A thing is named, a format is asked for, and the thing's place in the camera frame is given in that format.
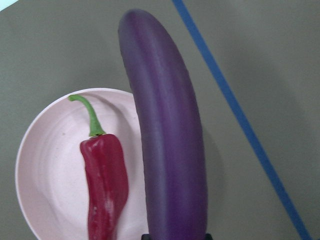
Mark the pink plate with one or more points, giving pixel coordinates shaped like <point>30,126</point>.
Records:
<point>50,178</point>

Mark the purple eggplant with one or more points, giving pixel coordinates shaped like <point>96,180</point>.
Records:
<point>173,152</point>

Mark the red chili pepper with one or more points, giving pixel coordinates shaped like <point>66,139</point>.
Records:
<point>106,176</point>

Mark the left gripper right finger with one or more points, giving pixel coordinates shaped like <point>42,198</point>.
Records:
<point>208,237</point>

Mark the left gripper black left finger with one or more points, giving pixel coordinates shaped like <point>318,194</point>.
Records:
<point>145,237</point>

